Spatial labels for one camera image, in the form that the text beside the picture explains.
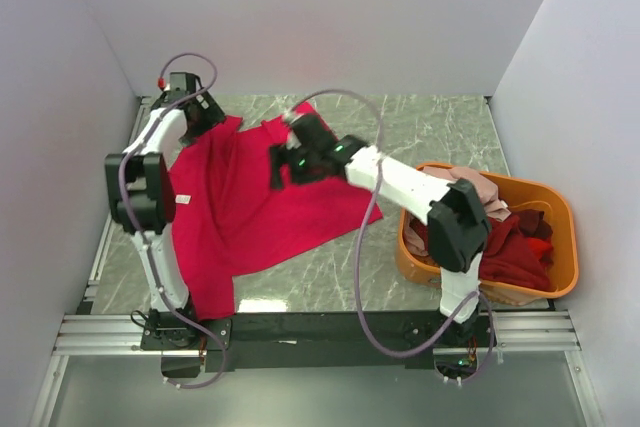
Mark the dark red shirt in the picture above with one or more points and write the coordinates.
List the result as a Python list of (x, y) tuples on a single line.
[(507, 257)]

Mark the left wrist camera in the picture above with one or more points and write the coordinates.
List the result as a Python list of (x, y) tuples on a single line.
[(180, 82)]

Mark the bright red t-shirt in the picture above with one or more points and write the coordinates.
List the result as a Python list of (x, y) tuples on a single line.
[(229, 222)]

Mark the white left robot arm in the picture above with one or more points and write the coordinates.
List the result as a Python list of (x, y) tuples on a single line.
[(142, 201)]

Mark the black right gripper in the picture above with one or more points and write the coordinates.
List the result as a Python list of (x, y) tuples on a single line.
[(280, 155)]

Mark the orange plastic laundry basket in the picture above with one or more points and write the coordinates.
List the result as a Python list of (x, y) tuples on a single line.
[(519, 194)]

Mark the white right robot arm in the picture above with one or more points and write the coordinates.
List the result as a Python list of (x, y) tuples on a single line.
[(457, 225)]

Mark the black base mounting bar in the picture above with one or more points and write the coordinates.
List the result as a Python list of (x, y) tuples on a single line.
[(304, 340)]

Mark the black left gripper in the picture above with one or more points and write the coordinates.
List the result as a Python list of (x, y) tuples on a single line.
[(212, 115)]

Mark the orange red garment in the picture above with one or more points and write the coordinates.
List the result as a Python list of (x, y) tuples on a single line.
[(541, 249)]

